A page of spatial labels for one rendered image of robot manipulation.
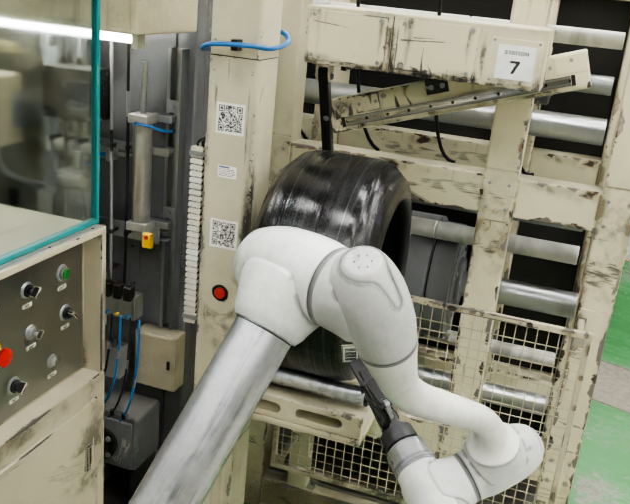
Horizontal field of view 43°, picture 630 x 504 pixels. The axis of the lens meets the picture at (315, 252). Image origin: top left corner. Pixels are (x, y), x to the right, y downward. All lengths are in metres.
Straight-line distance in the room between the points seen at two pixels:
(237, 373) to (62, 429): 0.76
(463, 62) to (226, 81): 0.58
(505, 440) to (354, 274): 0.58
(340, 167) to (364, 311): 0.75
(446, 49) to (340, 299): 1.01
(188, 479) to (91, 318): 0.79
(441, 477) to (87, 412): 0.86
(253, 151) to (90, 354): 0.63
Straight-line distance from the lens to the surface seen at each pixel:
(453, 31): 2.02
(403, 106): 2.19
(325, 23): 2.09
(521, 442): 1.63
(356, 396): 1.93
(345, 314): 1.17
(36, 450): 1.86
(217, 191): 1.97
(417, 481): 1.61
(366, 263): 1.14
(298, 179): 1.82
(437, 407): 1.40
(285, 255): 1.24
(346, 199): 1.76
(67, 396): 1.91
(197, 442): 1.24
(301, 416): 2.01
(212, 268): 2.04
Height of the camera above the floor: 1.84
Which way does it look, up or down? 19 degrees down
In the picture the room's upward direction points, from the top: 6 degrees clockwise
